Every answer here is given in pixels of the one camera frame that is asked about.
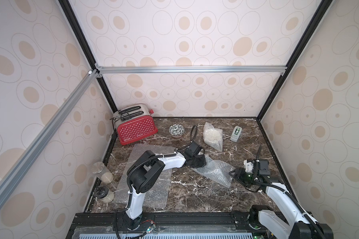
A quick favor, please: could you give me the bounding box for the bubble wrap sheet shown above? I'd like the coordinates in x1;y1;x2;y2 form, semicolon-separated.
203;122;223;151
113;144;176;209
192;155;235;188

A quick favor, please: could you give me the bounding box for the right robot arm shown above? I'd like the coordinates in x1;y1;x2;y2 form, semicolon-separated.
229;159;334;239

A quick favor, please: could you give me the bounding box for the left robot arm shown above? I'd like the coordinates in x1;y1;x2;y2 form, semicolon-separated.
122;141;206;231

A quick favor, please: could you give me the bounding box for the black white patterned bowl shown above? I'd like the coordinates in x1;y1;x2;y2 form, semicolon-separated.
169;124;185;137

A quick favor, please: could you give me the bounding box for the red silver toaster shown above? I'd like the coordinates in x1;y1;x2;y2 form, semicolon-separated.
112;104;158;145

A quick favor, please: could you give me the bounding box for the black lid glass jar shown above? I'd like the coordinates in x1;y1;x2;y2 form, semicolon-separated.
93;186;114;204

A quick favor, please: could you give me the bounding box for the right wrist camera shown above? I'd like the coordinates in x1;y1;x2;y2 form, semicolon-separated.
244;160;254;174

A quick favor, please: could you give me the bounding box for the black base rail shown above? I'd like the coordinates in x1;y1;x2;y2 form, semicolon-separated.
66;211;269;239

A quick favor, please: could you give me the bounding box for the horizontal aluminium rail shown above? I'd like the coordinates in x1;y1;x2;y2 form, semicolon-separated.
98;65;287;74

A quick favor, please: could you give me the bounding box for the left diagonal aluminium rail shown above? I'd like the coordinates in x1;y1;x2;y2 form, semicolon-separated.
0;69;99;210

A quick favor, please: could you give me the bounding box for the black right frame post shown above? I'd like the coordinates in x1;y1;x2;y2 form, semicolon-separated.
256;0;334;122

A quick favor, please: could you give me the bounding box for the black frame post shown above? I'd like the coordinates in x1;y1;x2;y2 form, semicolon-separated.
58;0;117;113
256;0;334;122

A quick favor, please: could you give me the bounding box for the black left frame post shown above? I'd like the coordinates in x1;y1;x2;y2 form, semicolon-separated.
58;0;117;113

